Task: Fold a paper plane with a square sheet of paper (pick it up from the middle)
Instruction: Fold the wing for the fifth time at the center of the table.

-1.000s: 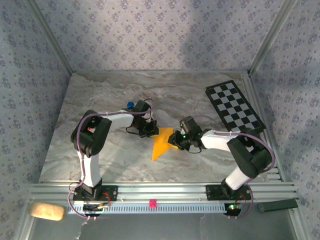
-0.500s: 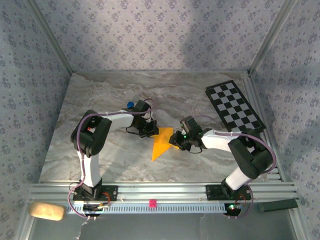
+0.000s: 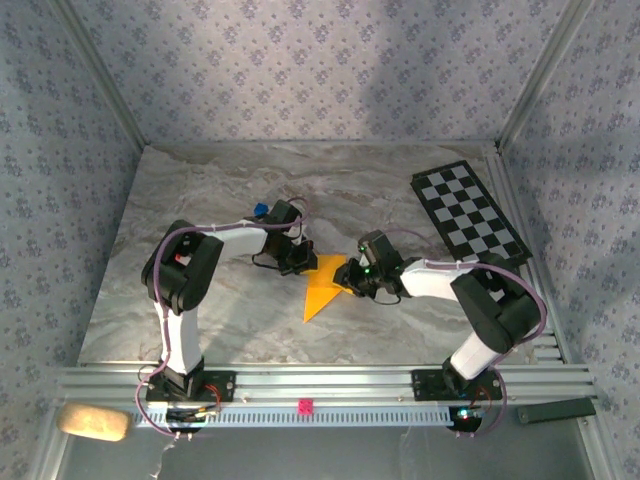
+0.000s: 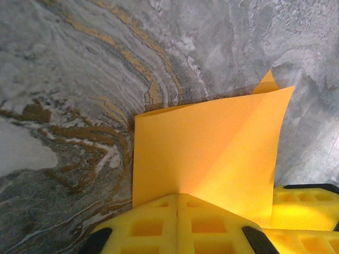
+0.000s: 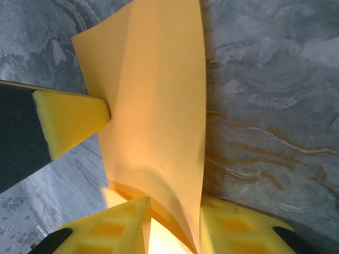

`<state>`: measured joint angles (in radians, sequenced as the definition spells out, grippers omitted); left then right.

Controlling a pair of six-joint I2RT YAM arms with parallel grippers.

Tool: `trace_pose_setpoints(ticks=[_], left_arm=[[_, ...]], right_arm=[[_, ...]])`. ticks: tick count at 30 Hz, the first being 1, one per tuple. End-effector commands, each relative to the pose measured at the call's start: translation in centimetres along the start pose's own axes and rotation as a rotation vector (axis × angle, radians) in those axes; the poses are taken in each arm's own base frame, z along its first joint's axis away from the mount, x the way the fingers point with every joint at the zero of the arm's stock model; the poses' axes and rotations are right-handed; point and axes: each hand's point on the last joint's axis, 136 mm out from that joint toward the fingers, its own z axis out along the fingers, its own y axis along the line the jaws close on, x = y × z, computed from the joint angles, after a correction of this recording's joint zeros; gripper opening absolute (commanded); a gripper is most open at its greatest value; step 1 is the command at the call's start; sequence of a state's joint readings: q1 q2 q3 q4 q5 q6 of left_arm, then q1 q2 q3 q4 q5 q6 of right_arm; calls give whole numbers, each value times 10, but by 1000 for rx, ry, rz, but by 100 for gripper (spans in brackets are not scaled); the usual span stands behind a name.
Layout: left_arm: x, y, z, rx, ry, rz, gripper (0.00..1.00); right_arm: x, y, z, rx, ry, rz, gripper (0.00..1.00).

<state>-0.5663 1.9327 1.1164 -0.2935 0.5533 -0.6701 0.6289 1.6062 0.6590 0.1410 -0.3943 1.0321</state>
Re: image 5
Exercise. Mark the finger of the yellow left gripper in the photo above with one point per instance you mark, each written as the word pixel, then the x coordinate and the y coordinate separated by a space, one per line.
pixel 69 119

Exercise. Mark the orange paper sheet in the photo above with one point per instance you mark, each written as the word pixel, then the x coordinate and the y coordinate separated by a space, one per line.
pixel 159 105

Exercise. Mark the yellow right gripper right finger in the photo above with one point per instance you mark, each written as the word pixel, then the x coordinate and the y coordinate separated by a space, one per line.
pixel 251 232

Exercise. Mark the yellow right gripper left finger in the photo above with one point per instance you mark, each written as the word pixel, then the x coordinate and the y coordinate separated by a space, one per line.
pixel 132 219

